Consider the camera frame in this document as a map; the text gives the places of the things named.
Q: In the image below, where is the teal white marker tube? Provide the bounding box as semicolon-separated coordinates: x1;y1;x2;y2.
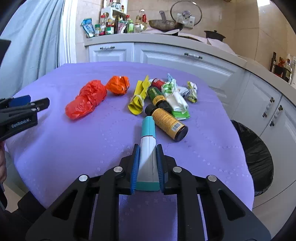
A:
136;116;160;191

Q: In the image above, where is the large orange plastic bag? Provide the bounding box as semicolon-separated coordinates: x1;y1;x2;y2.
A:
65;80;107;120

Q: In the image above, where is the small orange plastic bag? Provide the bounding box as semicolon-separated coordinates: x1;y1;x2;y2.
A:
105;76;130;95

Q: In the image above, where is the black trash bin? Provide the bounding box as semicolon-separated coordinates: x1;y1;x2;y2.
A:
231;120;274;196

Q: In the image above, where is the person left hand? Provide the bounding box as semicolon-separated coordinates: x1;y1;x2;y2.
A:
0;142;7;183

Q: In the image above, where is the amber brown bottle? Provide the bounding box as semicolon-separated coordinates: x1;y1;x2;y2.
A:
145;104;188;142

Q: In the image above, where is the yellow crumpled wrapper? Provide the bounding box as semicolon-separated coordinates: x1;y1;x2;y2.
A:
127;75;151;115

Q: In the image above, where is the purple tablecloth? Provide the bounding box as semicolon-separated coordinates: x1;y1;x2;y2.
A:
6;62;259;240

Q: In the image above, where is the white green wrapper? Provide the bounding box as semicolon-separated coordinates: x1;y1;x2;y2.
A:
162;79;190;120

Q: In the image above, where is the green label dark bottle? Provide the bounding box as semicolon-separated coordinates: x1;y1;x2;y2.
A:
147;87;173;114

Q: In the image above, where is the green white crumpled packet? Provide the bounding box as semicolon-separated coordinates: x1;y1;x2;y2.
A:
186;81;198;103

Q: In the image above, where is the red can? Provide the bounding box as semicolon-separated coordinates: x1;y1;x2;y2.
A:
151;78;165;91

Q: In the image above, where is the blue snack packet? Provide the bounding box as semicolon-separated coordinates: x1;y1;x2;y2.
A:
81;18;95;38

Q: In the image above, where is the spice rack with jars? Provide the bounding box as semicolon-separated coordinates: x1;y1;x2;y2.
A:
94;1;148;36

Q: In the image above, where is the metal wok pan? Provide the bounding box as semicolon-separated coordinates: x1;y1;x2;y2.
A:
149;10;184;32

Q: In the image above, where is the black pot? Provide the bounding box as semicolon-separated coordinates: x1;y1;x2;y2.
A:
204;30;226;42

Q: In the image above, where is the dark olive oil bottle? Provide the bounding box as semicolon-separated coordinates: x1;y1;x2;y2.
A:
269;52;276;73

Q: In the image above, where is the glass pot lid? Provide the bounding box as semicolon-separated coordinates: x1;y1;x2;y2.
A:
170;1;203;29

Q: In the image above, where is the dark sauce bottle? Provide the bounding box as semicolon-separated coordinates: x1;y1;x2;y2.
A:
281;58;292;84

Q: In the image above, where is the small drawer handle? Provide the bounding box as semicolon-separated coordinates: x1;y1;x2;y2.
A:
99;46;115;50

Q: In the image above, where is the cabinet door handle left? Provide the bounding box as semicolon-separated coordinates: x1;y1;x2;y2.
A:
262;97;275;118

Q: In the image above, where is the cabinet door handle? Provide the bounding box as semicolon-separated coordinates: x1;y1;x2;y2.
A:
262;97;275;118
269;105;283;127

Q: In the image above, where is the cabinet door handle right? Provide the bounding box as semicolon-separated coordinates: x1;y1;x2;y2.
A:
269;105;283;127

